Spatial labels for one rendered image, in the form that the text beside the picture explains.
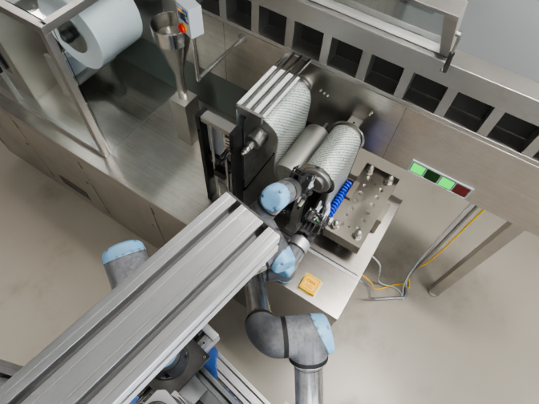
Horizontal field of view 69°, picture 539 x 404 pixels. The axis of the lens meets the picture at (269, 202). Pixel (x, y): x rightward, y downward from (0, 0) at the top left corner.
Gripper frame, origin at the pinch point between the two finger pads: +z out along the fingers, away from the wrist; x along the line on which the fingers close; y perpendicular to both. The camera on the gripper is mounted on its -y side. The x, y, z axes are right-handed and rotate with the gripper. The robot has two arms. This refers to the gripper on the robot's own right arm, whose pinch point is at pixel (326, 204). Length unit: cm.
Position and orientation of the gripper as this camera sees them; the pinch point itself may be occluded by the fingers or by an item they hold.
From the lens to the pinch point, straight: 160.4
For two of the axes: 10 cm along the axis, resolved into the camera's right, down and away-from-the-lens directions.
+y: 0.5, -5.1, -8.6
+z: 5.4, -7.1, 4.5
